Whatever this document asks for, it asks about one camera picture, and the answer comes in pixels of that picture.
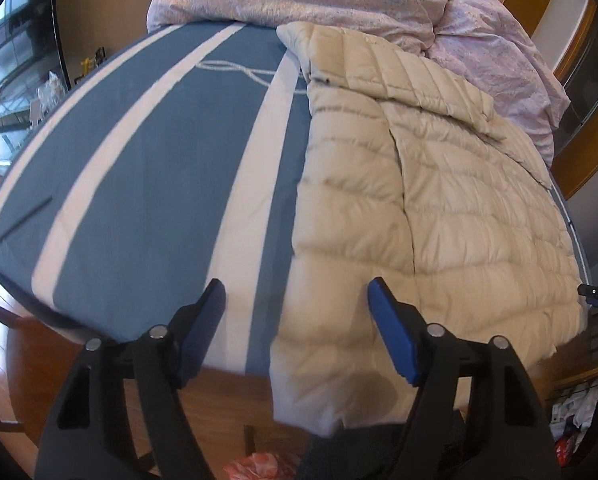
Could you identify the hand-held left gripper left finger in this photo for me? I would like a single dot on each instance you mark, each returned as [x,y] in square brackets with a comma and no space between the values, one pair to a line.
[199,340]

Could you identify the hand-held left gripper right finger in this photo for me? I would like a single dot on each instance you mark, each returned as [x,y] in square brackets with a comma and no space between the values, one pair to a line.
[394,335]

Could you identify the cream puffer jacket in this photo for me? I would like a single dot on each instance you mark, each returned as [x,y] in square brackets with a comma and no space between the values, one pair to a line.
[429,210]

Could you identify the white floral cloth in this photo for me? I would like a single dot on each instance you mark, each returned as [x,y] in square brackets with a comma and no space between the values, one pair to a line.
[576,407]

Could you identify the dark cloth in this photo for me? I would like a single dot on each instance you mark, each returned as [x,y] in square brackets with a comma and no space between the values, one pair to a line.
[339,460]

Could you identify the red patterned cloth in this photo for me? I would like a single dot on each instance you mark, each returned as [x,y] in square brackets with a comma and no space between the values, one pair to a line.
[254,467]

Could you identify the blue white striped bed sheet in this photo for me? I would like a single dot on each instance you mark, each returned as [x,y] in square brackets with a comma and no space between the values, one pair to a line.
[154,160]

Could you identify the clear plastic bag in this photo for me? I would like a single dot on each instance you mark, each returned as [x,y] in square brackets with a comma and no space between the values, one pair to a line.
[51,91]

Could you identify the black framed window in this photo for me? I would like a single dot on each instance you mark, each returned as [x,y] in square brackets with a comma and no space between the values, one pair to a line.
[14,50]

